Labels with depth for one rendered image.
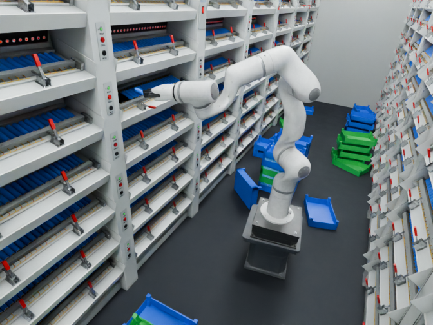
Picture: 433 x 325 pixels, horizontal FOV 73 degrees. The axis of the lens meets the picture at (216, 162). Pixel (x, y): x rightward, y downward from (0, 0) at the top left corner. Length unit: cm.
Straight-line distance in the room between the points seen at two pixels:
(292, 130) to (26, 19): 105
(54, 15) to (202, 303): 144
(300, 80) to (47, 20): 88
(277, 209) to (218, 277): 55
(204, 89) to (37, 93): 53
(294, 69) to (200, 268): 125
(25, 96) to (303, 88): 95
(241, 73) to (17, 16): 70
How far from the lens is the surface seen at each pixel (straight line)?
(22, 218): 115
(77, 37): 117
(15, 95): 99
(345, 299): 196
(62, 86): 106
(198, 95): 110
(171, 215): 197
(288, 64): 123
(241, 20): 232
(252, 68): 116
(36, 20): 102
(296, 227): 168
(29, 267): 127
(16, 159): 107
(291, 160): 144
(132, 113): 134
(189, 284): 181
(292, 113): 136
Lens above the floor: 144
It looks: 30 degrees down
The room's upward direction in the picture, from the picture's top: 4 degrees clockwise
